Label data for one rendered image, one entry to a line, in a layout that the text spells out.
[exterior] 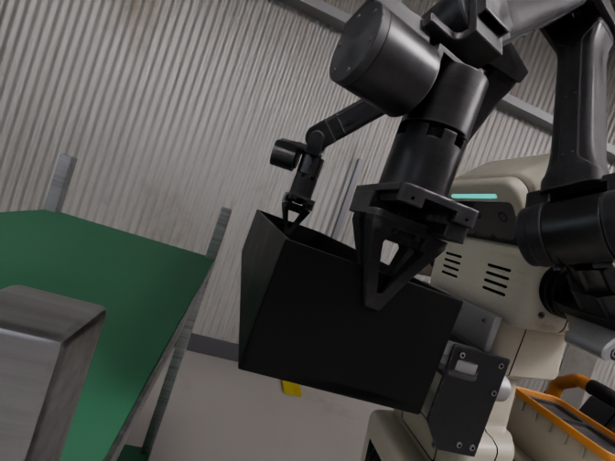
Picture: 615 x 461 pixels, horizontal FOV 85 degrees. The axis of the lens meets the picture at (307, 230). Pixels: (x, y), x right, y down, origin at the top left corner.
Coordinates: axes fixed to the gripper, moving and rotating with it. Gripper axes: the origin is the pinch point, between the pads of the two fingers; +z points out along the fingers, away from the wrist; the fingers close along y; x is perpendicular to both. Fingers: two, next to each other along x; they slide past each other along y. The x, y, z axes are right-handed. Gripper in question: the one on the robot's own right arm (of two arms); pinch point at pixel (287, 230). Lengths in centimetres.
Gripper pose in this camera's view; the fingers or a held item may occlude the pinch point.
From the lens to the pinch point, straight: 84.0
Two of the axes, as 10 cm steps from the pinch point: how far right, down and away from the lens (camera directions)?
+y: 1.8, 1.1, -9.8
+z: -3.4, 9.4, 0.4
